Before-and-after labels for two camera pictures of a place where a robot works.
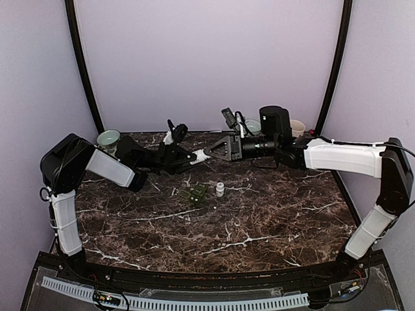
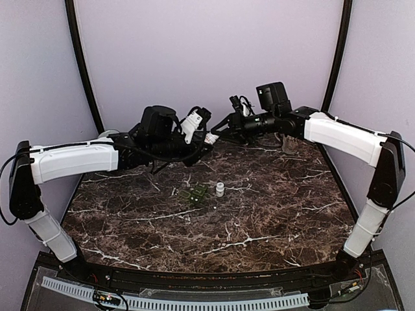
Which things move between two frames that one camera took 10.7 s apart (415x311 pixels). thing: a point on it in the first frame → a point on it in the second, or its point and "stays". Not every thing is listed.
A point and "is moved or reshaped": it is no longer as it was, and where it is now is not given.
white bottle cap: (220, 189) stays
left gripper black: (169, 159) → (196, 154)
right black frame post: (347, 13) stays
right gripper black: (236, 149) → (236, 129)
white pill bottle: (201, 156) is moved or reshaped
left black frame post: (71, 9) stays
